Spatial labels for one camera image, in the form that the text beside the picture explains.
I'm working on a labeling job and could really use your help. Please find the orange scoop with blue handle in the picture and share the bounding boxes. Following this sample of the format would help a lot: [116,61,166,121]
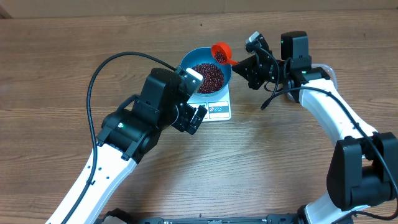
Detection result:
[211,42,238,65]

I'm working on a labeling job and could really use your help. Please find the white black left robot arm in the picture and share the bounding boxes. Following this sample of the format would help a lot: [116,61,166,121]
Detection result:
[48,68,207,223]

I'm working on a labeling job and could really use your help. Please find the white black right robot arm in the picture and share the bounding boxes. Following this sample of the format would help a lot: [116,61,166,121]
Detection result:
[232,31,397,223]

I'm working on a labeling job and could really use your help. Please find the teal blue bowl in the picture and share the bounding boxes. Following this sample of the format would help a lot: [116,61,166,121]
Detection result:
[180,47,232,88]

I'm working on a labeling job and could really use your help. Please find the white digital kitchen scale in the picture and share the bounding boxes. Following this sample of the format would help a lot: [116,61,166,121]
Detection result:
[188,85,231,122]

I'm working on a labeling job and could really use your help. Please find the red beans in bowl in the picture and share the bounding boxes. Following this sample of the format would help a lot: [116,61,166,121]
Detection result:
[192,63,224,94]

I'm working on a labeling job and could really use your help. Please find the clear plastic food container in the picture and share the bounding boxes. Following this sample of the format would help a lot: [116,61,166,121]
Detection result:
[284,63,338,102]

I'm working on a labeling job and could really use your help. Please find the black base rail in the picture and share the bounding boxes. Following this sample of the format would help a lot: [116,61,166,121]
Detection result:
[94,208,307,224]

